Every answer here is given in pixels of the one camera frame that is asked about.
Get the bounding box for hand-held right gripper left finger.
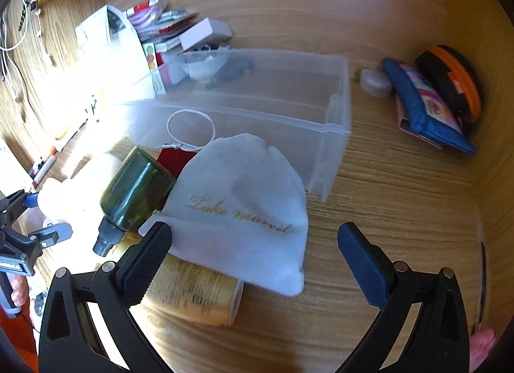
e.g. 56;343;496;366
38;221;173;373

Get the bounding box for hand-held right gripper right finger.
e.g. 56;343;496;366
337;222;470;373

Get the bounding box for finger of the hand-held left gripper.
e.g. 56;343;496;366
0;190;40;222
22;221;74;250

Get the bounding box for cream yellow lotion bottle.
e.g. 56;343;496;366
112;232;245;327

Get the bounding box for dark green bottle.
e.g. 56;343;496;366
92;146;177;257

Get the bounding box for red card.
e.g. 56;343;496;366
156;147;197;179

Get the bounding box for white drawstring pouch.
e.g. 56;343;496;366
138;110;310;297

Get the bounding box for clear plastic storage box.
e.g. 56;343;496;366
120;48;354;203

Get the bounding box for person's left hand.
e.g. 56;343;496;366
10;274;31;306

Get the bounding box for white printed label paper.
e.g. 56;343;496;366
0;138;21;193

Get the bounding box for wooden desk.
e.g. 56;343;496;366
0;0;507;373

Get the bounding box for orange red cloth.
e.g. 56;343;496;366
0;309;39;358

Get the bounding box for blue zip pouch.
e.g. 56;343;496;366
381;58;478;155

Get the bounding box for white paper sheets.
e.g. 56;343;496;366
74;4;157;101

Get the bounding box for small white round case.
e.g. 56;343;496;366
359;69;392;98

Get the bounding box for fruit sticker sheet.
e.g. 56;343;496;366
142;42;167;95

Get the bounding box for black orange round case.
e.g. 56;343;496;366
413;45;484;135

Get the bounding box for pile of colourful packets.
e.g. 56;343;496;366
126;0;199;53

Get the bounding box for small white box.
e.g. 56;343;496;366
179;18;234;50

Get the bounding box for white charging cable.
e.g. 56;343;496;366
0;0;53;101

